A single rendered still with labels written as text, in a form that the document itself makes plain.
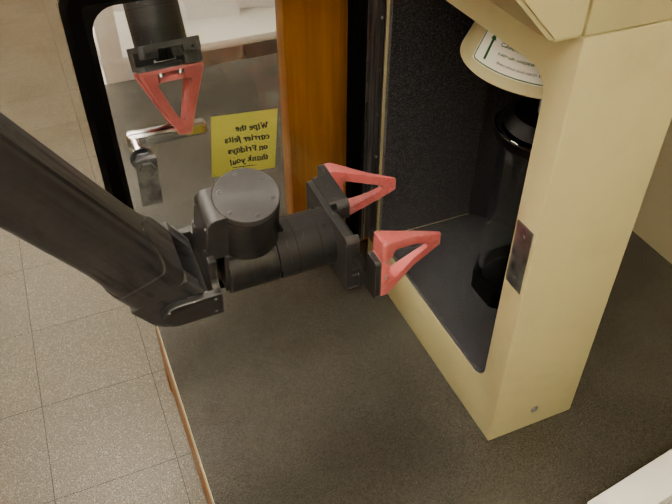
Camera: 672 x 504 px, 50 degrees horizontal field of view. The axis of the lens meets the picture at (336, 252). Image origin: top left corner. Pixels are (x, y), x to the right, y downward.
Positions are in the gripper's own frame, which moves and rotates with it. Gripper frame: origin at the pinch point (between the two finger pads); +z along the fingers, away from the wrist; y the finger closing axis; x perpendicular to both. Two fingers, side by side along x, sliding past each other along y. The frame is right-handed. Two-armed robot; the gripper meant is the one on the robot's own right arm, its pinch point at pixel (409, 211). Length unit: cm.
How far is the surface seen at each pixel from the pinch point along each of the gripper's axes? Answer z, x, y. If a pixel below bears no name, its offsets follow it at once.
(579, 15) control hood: 3.9, -25.3, -13.8
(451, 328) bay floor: 4.6, 16.0, -3.6
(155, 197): -23.0, 1.1, 14.2
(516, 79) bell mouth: 7.3, -15.2, -4.1
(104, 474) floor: -46, 117, 64
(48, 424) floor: -58, 118, 85
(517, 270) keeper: 4.2, -1.2, -12.8
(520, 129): 11.4, -7.2, -0.8
